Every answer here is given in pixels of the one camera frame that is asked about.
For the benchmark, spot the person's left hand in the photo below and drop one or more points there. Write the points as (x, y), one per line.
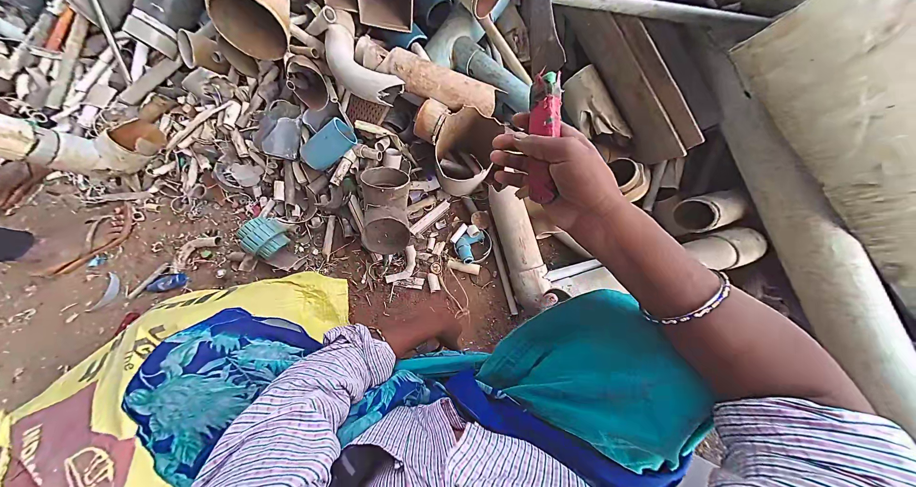
(423, 325)

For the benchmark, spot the person's right hand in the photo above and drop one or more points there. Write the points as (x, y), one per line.
(583, 179)

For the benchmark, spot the person's right fingers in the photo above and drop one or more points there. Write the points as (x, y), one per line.
(526, 147)

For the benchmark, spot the person's right forearm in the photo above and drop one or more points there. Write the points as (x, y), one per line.
(683, 269)

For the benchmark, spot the person's left forearm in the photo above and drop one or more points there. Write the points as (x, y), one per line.
(300, 408)

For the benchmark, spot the pile of plastic pipe scraps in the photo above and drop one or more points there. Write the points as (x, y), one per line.
(436, 79)

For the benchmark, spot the long brown board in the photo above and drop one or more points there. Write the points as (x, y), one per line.
(630, 79)

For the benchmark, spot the person's legs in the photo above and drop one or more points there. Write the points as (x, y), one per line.
(601, 372)

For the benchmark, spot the teal ribbed pipe fitting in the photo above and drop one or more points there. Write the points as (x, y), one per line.
(263, 238)

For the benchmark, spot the long thick grey-white pipe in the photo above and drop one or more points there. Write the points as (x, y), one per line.
(808, 208)

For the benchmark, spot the person's body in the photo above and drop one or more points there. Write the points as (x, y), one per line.
(486, 455)

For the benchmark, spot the large off-white sheet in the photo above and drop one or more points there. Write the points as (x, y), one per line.
(844, 108)

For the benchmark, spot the blue crumpled plastic piece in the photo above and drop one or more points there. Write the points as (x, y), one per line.
(167, 282)

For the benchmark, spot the grey curved plastic shard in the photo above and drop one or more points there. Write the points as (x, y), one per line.
(109, 291)

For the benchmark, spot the yellow printed sack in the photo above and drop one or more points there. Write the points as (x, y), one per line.
(71, 394)

